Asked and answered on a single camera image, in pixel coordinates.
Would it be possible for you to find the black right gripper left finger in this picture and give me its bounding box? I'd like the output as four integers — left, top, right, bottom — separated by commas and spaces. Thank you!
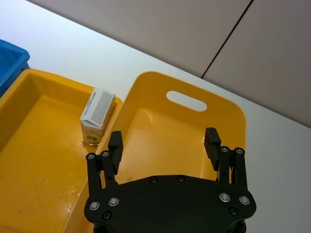
86, 131, 125, 199

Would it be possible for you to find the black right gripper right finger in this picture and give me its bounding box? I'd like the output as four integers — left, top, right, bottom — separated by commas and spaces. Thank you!
204, 127, 248, 193

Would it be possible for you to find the small white and yellow carton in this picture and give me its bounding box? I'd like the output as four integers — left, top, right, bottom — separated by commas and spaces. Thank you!
79, 87, 115, 146

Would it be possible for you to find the shallow yellow plastic tray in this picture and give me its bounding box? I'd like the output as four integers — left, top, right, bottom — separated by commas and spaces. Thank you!
0, 68, 123, 233

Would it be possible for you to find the blue plastic bin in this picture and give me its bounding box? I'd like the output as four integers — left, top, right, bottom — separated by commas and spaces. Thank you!
0, 39, 31, 98

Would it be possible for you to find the yellow plastic bin with handle slot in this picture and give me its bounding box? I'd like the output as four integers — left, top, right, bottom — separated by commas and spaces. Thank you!
96, 70, 248, 185

